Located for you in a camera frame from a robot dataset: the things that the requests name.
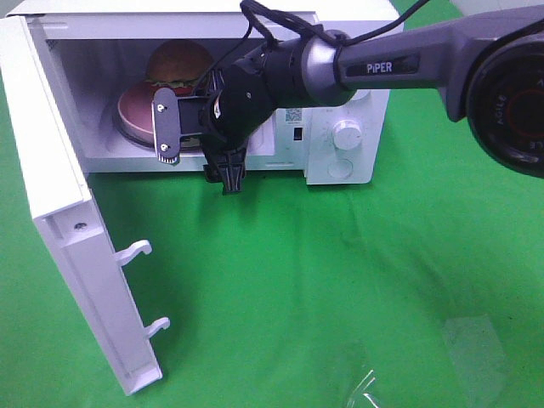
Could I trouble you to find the burger with lettuce and tomato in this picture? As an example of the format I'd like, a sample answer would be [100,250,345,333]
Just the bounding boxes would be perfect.
[145,39,213,96]

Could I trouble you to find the pink round plate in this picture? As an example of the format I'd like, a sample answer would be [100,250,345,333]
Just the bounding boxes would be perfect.
[117,80,205,150]

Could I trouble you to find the white microwave oven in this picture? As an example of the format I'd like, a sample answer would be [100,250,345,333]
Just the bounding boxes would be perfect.
[1,1,388,191]

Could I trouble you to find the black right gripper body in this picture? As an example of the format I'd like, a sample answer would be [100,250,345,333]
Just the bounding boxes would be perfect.
[178,59,277,153]

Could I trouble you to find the round door release button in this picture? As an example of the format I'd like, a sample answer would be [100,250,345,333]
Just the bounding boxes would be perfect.
[327,159,353,179]

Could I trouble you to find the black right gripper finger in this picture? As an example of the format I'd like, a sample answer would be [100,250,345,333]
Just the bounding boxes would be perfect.
[203,146,247,195]

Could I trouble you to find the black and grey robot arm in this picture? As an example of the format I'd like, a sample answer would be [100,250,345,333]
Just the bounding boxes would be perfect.
[178,1,543,193]

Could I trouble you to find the white microwave knob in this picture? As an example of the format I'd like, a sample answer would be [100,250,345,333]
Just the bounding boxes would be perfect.
[331,120,363,150]

